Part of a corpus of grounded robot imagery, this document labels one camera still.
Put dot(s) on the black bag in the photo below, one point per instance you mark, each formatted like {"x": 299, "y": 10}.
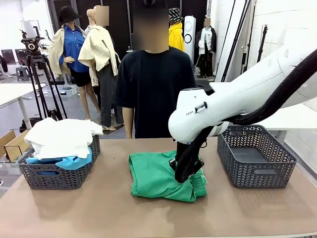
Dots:
{"x": 27, "y": 124}

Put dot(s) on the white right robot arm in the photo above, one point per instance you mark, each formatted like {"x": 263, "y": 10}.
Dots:
{"x": 235, "y": 99}

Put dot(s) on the green shorts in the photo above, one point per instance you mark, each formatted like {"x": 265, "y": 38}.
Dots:
{"x": 153, "y": 173}

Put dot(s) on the person's right forearm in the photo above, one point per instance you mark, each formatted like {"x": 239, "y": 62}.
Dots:
{"x": 128, "y": 124}

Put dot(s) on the mannequin with blue shirt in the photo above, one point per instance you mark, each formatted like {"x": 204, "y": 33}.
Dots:
{"x": 73, "y": 47}

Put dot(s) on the mannequin with yellow hoodie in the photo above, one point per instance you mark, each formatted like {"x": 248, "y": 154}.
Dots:
{"x": 176, "y": 37}

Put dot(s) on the white floor box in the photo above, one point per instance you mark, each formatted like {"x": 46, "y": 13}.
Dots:
{"x": 68, "y": 91}

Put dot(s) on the light blue garment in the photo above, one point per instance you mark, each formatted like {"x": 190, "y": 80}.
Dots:
{"x": 74, "y": 162}

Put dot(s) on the mannequin with black jacket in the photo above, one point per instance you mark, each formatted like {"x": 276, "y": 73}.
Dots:
{"x": 205, "y": 39}

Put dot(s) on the black camera tripod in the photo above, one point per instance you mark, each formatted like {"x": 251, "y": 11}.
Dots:
{"x": 39, "y": 60}

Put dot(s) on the grey plastic stool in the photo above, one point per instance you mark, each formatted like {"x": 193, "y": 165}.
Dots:
{"x": 23, "y": 74}

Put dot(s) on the black leaning light stand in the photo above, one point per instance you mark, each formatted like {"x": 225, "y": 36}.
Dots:
{"x": 234, "y": 42}

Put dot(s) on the mannequin with cream jacket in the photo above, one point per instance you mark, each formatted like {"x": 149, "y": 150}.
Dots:
{"x": 99, "y": 49}

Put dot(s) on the wooden board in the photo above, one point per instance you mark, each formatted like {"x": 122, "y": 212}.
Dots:
{"x": 17, "y": 143}

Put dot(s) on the white standing air conditioner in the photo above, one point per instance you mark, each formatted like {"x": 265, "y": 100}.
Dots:
{"x": 190, "y": 29}

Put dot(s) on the white t-shirt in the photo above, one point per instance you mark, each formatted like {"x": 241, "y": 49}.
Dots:
{"x": 62, "y": 138}

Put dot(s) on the dark grey plastic basket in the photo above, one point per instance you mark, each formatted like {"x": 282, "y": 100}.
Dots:
{"x": 247, "y": 155}
{"x": 62, "y": 178}

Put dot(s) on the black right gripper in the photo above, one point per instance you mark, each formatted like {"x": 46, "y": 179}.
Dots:
{"x": 173, "y": 163}

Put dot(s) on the person in black t-shirt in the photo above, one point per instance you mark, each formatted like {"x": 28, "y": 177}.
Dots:
{"x": 153, "y": 86}

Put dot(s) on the black upright pole stand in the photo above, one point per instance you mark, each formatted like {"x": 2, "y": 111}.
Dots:
{"x": 262, "y": 44}

